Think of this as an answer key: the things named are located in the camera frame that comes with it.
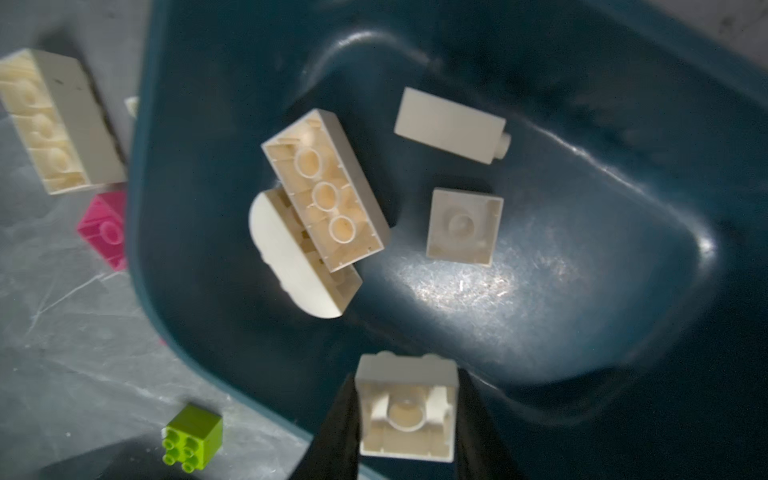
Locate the right teal bin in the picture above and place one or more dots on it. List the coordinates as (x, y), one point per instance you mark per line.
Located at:
(621, 330)

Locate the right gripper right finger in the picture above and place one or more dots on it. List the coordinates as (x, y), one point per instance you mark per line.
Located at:
(479, 452)

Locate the cream long lego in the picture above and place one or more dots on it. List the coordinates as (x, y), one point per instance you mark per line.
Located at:
(321, 174)
(285, 246)

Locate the pink lego lower right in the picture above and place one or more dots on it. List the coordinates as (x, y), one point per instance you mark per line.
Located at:
(102, 227)

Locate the cream long lego outside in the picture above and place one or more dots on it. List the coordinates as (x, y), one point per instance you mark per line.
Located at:
(59, 121)

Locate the cream lego pile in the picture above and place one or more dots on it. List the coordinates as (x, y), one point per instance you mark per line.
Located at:
(408, 406)
(463, 226)

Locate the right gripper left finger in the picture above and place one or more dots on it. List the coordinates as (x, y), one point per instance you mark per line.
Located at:
(334, 450)

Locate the green small lego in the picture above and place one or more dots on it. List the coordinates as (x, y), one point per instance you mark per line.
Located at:
(192, 438)

